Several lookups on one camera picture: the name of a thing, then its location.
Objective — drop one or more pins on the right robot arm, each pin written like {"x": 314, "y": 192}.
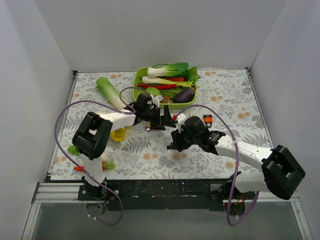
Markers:
{"x": 278, "y": 172}

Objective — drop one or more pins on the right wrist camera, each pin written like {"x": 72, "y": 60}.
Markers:
{"x": 179, "y": 119}

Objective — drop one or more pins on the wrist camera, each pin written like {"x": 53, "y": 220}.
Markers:
{"x": 156, "y": 100}
{"x": 179, "y": 119}

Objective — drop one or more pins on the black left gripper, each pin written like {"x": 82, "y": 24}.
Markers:
{"x": 160, "y": 117}

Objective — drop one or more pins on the white celery stalk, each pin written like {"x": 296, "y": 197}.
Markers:
{"x": 161, "y": 81}

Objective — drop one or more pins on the white radish with leaves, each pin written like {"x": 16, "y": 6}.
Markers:
{"x": 73, "y": 150}

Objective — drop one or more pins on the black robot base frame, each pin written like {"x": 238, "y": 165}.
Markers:
{"x": 171, "y": 194}

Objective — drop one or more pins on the red chili pepper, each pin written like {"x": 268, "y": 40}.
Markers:
{"x": 159, "y": 87}

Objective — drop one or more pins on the long green napa cabbage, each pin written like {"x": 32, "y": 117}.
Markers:
{"x": 110, "y": 93}

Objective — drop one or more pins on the bok choy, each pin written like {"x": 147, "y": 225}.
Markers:
{"x": 167, "y": 70}

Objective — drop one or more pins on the green plastic basket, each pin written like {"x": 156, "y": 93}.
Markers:
{"x": 172, "y": 106}

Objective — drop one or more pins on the yellow white baby cabbage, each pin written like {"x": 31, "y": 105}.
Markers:
{"x": 118, "y": 133}

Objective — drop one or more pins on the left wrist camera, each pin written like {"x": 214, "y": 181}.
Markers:
{"x": 156, "y": 100}

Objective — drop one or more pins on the purple eggplant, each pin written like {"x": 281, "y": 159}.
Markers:
{"x": 184, "y": 96}

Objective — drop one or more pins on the round green cabbage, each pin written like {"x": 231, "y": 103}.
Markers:
{"x": 153, "y": 91}

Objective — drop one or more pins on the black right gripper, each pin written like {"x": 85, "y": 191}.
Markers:
{"x": 175, "y": 140}

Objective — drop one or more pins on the green leafy lettuce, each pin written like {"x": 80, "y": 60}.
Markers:
{"x": 192, "y": 74}

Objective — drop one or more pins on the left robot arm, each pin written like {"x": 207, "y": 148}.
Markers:
{"x": 92, "y": 136}

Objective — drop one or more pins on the brass padlock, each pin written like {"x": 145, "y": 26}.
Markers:
{"x": 148, "y": 127}

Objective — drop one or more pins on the orange carrot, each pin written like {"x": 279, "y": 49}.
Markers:
{"x": 108, "y": 165}

